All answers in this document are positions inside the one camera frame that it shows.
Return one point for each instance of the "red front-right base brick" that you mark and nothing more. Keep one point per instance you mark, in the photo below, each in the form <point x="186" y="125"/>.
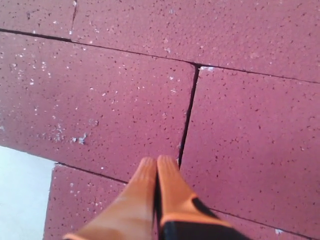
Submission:
<point x="53" y="18"/>

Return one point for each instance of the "red front brick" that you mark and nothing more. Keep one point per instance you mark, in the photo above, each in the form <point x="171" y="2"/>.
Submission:
<point x="94" y="109"/>

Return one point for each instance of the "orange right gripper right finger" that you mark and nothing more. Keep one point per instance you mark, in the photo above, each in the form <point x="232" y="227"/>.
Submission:
<point x="181" y="215"/>

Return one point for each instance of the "red brick with white chip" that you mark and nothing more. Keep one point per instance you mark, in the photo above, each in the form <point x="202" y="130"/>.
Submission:
<point x="77" y="196"/>

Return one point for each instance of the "red middle row brick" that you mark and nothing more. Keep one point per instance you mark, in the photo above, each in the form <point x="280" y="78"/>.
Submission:
<point x="253" y="148"/>

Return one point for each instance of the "red front-left base brick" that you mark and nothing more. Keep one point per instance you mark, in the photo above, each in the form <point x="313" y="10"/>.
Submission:
<point x="273" y="37"/>

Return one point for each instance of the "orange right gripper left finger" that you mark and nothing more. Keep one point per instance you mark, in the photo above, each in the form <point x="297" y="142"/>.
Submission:
<point x="131" y="215"/>

